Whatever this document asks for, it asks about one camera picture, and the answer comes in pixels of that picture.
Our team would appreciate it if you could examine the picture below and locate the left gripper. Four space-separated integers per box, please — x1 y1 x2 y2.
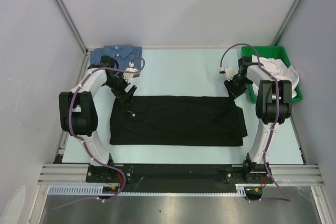
103 71 136 104

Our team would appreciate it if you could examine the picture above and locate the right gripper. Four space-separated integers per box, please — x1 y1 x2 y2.
223 76 251 102

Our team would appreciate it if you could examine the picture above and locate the black long sleeve shirt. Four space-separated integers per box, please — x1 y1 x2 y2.
110 96 248 147

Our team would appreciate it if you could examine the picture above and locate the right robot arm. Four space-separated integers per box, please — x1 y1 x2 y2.
220 57 292 183

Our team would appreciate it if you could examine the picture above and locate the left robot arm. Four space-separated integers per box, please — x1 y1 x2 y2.
58 56 145 182

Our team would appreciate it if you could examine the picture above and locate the blue checkered folded shirt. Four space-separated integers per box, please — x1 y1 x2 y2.
90 45 142 70

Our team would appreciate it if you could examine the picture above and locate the white crumpled shirt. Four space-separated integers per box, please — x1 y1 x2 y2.
247 54 299 99

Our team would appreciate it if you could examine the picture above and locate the green plastic bin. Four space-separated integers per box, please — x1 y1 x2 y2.
241 46 303 104

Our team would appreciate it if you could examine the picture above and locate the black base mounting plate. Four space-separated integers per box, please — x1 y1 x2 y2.
86 164 273 194

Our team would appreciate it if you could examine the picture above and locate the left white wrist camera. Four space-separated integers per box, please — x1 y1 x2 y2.
123 62 140 83

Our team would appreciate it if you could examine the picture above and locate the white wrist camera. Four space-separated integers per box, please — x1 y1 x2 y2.
219 66 236 81
123 62 140 83

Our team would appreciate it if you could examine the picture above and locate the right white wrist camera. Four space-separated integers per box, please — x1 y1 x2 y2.
219 66 236 81

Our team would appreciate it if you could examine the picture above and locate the aluminium frame rail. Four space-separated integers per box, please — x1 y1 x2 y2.
38 164 324 186

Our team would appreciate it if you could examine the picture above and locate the slotted cable duct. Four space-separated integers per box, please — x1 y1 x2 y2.
48 185 246 197

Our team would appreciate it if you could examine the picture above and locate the left corner frame post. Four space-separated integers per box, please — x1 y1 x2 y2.
39 0 88 53

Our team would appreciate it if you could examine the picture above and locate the corner frame post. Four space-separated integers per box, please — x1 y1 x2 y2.
270 0 303 46
39 0 88 53

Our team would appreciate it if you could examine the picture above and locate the right corner frame post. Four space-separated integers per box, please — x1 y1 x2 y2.
270 0 303 46

